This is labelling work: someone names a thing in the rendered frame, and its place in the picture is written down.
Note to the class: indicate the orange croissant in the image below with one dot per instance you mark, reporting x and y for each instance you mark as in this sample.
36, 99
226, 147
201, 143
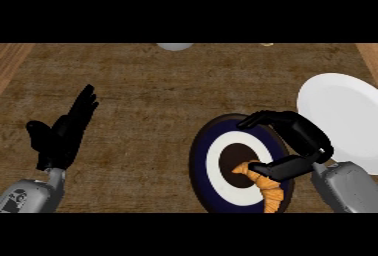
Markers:
268, 191

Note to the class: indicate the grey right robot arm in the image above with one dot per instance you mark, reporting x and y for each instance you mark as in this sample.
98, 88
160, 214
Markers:
344, 186

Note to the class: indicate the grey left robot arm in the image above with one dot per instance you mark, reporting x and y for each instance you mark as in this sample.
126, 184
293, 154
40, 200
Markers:
34, 193

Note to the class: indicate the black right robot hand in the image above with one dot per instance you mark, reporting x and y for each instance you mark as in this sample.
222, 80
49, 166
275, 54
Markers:
300, 133

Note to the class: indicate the small pale yellow object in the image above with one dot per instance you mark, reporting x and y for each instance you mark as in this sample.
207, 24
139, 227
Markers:
266, 44

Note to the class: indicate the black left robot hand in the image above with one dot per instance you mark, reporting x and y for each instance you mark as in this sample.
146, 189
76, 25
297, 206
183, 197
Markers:
61, 133

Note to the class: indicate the navy white ringed plate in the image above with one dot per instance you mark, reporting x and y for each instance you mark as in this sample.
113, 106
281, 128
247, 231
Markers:
216, 166

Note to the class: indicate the pale grey round object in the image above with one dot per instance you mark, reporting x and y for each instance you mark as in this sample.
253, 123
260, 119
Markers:
175, 46

